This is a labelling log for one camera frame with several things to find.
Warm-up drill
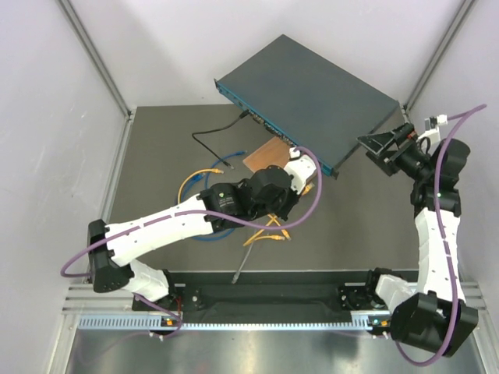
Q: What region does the dark blue network switch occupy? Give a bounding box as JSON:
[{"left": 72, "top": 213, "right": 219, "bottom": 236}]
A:
[{"left": 215, "top": 34, "right": 399, "bottom": 177}]

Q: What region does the black patch cable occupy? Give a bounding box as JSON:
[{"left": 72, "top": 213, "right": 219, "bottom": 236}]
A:
[{"left": 191, "top": 110, "right": 248, "bottom": 169}]

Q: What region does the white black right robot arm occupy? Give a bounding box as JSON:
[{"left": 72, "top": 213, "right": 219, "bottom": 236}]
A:
[{"left": 358, "top": 123, "right": 479, "bottom": 357}]

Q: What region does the wooden base board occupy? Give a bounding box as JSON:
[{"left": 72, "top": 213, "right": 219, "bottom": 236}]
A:
[{"left": 243, "top": 137, "right": 290, "bottom": 172}]

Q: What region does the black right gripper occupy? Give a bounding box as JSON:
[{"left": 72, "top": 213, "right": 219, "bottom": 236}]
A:
[{"left": 357, "top": 122, "right": 434, "bottom": 182}]

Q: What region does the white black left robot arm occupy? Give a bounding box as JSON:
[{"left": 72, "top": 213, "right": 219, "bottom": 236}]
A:
[{"left": 89, "top": 162, "right": 315, "bottom": 309}]

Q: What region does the aluminium frame rail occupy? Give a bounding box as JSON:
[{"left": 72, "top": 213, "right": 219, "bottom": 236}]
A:
[{"left": 61, "top": 283, "right": 489, "bottom": 332}]

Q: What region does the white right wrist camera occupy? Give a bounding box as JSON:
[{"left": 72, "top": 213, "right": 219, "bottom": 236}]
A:
[{"left": 419, "top": 115, "right": 448, "bottom": 145}]

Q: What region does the grey patch cable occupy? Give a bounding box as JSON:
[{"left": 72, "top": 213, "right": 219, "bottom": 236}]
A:
[{"left": 230, "top": 241, "right": 257, "bottom": 284}]

